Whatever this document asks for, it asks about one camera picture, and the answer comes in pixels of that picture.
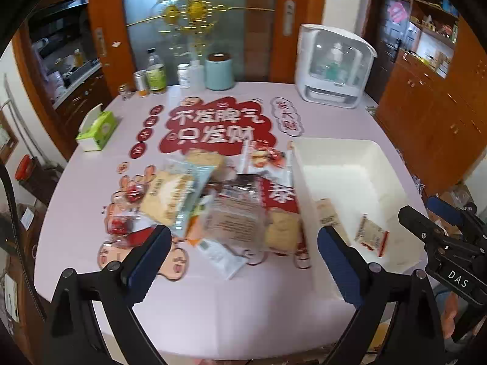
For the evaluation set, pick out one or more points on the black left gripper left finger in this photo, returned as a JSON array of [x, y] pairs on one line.
[[72, 334]]

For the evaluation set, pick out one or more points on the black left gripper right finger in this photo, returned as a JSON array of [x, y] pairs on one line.
[[415, 334]]

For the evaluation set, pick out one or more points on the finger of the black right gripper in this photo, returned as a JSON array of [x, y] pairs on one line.
[[451, 214], [423, 228]]

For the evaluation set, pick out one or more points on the small red white snack packet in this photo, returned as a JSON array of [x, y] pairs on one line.
[[371, 236]]

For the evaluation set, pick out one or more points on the beige paper snack package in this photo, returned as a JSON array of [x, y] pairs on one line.
[[329, 218]]

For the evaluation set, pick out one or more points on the red white jujube snack bag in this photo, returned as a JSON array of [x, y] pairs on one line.
[[272, 167]]

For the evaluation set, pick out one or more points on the clear bag yellow bread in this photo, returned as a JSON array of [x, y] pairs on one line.
[[283, 233]]

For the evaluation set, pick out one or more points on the white plastic storage bin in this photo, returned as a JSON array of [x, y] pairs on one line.
[[357, 178]]

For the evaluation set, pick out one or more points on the wooden cabinet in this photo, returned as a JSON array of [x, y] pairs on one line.
[[438, 123]]

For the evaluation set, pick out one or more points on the red round candy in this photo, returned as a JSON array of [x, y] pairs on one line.
[[134, 192]]

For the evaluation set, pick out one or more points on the white orange snack packet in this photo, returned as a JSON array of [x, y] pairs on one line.
[[227, 262]]

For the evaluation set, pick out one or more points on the blue white bread package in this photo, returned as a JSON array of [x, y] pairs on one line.
[[173, 192]]

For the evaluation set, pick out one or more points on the printed pink table mat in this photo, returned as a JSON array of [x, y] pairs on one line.
[[245, 179]]

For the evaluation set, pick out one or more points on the white countertop sterilizer appliance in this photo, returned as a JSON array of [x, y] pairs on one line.
[[332, 66]]

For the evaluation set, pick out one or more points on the green tissue box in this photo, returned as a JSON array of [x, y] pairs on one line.
[[96, 129]]

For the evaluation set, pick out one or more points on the clear wrapped pastry package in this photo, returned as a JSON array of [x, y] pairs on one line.
[[234, 221]]

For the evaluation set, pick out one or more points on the small glass jar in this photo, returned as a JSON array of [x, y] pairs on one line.
[[124, 91]]

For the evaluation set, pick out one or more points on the teal cylindrical canister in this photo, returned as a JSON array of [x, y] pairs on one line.
[[219, 72]]

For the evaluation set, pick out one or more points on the small amber jar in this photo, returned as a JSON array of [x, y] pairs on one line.
[[141, 84]]

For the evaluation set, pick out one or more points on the green label glass bottle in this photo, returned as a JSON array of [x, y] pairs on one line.
[[155, 72]]

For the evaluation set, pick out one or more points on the white plastic bottle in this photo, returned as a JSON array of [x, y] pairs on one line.
[[196, 75]]

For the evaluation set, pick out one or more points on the white pill bottle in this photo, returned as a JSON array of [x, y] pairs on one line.
[[183, 75]]

